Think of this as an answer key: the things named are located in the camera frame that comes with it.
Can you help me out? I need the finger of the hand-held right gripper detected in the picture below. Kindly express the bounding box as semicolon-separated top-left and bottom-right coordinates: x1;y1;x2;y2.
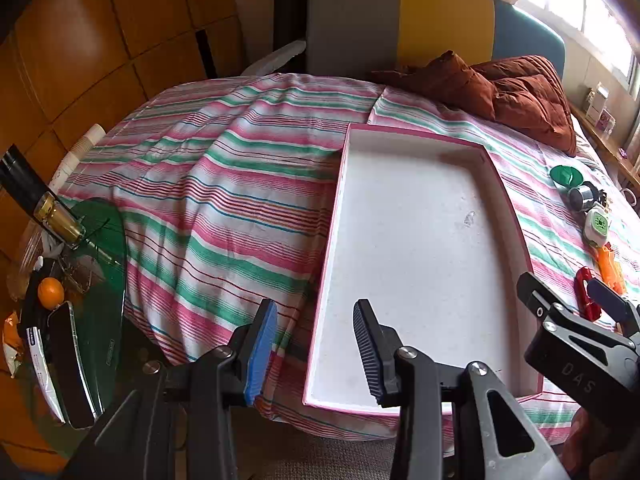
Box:
516;271;640;357
586;278;640;337

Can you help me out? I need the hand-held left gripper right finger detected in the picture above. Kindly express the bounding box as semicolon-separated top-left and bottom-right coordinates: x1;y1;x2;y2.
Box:
352;299;571;480

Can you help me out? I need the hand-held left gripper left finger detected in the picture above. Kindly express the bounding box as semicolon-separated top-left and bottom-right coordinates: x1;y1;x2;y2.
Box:
62;299;278;480

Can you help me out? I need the white tray pink rim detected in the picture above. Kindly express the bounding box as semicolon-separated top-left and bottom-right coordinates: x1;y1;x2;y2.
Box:
302;122;546;417

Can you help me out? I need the red plastic piece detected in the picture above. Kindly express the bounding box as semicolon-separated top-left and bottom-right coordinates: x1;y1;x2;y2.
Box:
574;266;601;322

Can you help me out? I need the orange plastic clip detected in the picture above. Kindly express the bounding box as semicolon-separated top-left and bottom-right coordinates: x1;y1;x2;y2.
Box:
597;242;627;296

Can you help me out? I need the white green plastic gadget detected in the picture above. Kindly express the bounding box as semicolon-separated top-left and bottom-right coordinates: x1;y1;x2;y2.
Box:
583;208;611;248

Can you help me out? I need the grey round container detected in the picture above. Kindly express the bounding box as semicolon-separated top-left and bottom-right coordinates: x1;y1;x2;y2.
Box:
567;182;601;211

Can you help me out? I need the green round lid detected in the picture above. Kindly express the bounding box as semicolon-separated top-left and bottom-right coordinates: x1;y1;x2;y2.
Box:
549;165;583;191

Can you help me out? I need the wooden desk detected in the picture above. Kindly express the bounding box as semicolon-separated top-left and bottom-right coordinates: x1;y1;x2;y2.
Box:
570;102;640;191

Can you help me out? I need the striped pink green blanket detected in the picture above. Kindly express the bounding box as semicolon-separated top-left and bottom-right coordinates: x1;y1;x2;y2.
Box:
50;72;640;443

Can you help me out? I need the green glass side table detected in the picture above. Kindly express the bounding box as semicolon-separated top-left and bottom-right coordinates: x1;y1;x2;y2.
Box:
10;199;126;426

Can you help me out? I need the black phone clear case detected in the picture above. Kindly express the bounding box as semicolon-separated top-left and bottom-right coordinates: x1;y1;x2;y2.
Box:
47;301;101;430

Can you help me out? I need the white carton box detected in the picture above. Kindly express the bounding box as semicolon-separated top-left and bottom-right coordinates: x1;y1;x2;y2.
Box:
585;82;611;126

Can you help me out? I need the brown quilted jacket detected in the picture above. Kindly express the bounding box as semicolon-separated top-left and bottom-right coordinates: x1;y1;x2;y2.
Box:
370;50;578;157

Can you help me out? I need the orange fruit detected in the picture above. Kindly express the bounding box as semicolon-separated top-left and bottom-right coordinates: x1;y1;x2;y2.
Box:
37;277;66;309

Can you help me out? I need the white packet blue label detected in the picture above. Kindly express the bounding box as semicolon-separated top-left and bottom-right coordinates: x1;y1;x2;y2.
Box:
17;325;66;423

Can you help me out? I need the dark bottle gold band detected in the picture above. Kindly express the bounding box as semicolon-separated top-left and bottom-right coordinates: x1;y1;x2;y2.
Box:
0;145;87;250

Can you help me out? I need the orange snack packet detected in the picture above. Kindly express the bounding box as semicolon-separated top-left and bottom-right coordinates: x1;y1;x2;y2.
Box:
2;310;26;378

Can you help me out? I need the stack of paper cups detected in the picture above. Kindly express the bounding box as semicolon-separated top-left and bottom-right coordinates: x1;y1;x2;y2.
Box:
50;124;107;196

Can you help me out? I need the window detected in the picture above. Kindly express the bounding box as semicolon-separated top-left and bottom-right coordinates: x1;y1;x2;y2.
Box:
515;0;640;91

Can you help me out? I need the grey yellow blue headboard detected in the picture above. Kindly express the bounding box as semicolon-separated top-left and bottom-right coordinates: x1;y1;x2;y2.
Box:
305;0;567;83

